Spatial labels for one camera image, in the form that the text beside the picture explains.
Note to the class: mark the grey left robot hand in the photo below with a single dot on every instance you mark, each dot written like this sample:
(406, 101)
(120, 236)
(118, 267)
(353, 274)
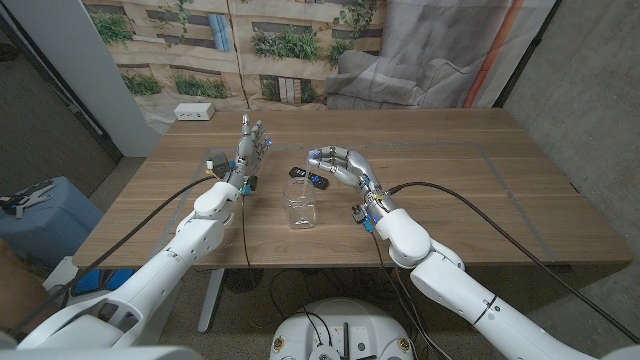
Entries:
(245, 155)

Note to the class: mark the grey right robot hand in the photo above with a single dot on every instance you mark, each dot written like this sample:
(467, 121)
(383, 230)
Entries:
(357, 167)

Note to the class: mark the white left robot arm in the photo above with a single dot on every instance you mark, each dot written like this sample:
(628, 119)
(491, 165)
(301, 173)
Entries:
(190, 240)

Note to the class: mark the black remote key fob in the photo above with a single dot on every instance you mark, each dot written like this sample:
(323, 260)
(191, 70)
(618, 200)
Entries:
(319, 181)

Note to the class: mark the white power outlet box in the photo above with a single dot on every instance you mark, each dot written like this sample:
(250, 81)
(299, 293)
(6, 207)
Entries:
(194, 111)

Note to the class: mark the clear glass jar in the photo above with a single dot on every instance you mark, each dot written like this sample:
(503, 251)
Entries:
(300, 215)

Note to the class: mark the printed fabric backdrop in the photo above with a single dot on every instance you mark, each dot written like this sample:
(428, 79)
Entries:
(300, 50)

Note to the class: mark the black round floor object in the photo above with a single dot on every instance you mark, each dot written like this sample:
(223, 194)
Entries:
(243, 280)

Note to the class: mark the grey table leg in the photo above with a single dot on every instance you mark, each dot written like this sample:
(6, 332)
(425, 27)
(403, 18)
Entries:
(210, 305)

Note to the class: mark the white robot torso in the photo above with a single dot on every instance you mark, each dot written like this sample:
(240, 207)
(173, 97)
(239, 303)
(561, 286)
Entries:
(340, 325)

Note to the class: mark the black backdrop stand pole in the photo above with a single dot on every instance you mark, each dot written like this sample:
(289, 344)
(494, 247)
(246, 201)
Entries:
(527, 52)

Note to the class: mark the blue storage bin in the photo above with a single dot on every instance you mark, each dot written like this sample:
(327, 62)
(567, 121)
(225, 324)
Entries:
(45, 235)

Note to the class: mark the black and white tool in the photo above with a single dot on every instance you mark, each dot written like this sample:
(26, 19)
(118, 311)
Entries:
(30, 196)

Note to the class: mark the white and blue floor box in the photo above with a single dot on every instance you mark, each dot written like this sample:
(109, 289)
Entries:
(59, 274)

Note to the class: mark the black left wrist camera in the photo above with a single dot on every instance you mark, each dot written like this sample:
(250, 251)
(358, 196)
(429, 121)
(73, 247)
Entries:
(219, 162)

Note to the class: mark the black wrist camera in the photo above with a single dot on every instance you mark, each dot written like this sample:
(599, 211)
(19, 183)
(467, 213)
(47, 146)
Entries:
(358, 214)
(219, 162)

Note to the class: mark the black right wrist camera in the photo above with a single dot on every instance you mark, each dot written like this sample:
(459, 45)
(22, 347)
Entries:
(358, 214)

